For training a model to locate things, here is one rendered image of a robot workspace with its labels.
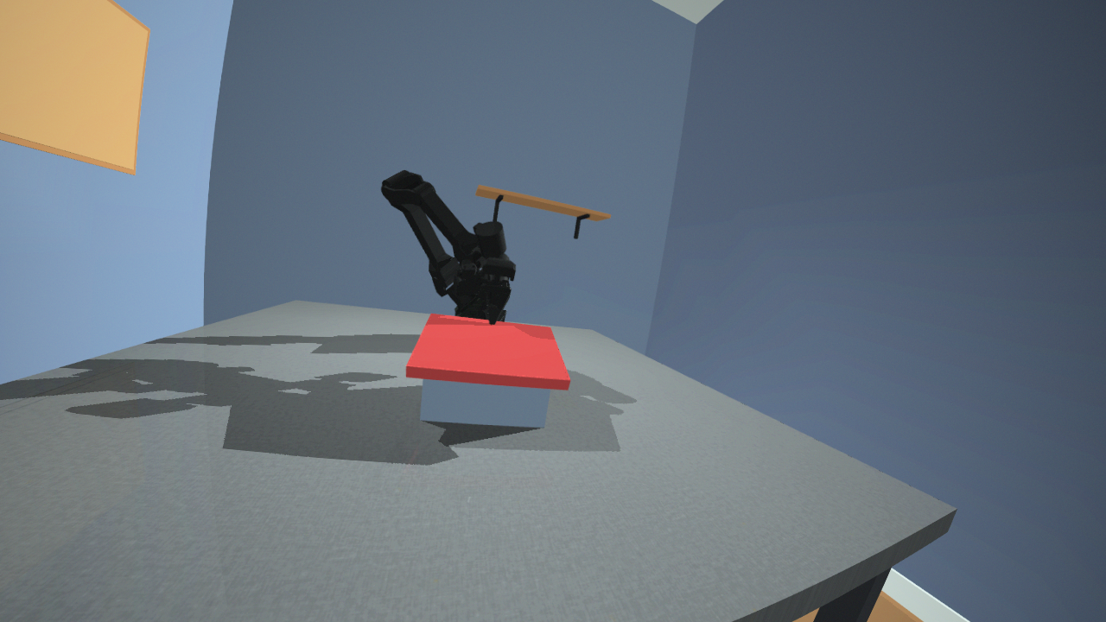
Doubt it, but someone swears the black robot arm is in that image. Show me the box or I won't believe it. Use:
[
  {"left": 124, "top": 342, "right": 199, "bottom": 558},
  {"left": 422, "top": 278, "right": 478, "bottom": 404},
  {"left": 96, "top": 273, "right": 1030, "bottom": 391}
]
[{"left": 380, "top": 170, "right": 510, "bottom": 311}]

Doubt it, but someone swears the red box lid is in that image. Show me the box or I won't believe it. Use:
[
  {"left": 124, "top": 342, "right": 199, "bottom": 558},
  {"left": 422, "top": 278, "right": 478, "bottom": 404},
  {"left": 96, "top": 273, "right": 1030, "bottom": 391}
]
[{"left": 406, "top": 314, "right": 571, "bottom": 390}]

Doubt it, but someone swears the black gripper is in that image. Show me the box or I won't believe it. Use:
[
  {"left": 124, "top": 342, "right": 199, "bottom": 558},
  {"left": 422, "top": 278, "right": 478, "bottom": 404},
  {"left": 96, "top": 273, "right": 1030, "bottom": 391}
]
[{"left": 477, "top": 258, "right": 517, "bottom": 325}]

